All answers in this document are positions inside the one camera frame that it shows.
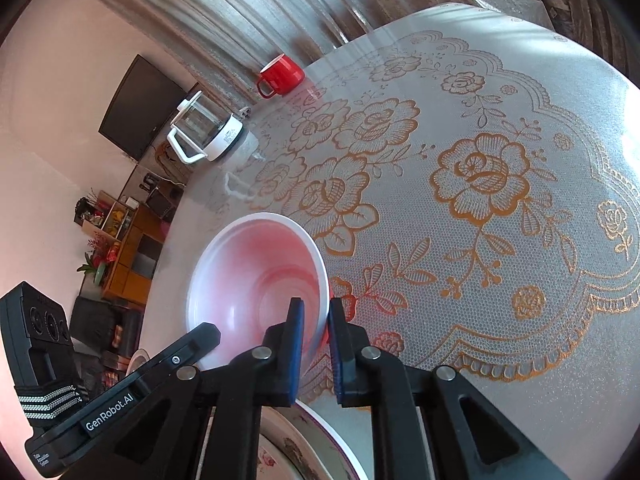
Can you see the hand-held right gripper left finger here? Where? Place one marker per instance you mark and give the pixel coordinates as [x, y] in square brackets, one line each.
[297, 345]

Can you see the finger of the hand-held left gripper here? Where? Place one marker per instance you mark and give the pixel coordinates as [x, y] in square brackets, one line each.
[190, 345]

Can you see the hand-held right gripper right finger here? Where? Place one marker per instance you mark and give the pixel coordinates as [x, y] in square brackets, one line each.
[335, 355]

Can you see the red plastic bowl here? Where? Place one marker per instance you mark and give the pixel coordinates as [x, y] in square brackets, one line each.
[250, 280]

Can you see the large pink-rimmed floral plate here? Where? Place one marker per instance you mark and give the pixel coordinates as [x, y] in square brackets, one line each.
[336, 455]

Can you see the black sofa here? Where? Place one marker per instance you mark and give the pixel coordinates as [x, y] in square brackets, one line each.
[95, 317]

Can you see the wooden cabinet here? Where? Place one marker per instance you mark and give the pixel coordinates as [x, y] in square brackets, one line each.
[135, 255]

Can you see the green potted plant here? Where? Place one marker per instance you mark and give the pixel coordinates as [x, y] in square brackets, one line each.
[95, 267]

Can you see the wooden shelf box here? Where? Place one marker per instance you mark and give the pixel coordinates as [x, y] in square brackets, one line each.
[115, 220]

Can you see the wooden chair back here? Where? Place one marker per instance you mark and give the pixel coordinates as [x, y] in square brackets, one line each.
[170, 157]

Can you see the white glass electric kettle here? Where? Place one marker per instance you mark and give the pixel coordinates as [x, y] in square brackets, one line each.
[210, 130]

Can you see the red mug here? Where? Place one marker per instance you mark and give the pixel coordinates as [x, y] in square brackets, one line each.
[282, 75]

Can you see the wide beige curtain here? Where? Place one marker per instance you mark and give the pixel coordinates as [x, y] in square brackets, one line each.
[250, 10]

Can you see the narrow beige curtain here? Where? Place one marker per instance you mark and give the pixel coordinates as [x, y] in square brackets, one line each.
[585, 5]

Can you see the black wall television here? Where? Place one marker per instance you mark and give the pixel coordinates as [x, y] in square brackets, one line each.
[140, 110]

